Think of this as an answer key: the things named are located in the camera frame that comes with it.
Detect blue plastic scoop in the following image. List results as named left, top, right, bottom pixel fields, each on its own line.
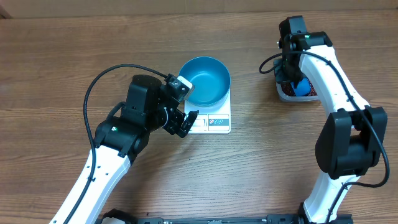
left=291, top=78, right=312, bottom=96

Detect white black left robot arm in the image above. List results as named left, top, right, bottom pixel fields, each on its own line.
left=51, top=74, right=198, bottom=223

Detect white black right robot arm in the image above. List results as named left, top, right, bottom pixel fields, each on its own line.
left=274, top=16, right=387, bottom=223

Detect white digital kitchen scale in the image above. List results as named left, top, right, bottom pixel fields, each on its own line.
left=184, top=91, right=231, bottom=134

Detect teal blue bowl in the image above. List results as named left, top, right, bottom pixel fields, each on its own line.
left=179, top=57, right=231, bottom=107

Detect clear plastic food container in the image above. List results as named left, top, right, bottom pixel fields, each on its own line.
left=275, top=60, right=321, bottom=103

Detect red adzuki beans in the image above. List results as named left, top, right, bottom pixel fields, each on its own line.
left=280, top=82, right=317, bottom=96

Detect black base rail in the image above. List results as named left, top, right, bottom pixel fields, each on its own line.
left=99, top=205, right=354, bottom=224

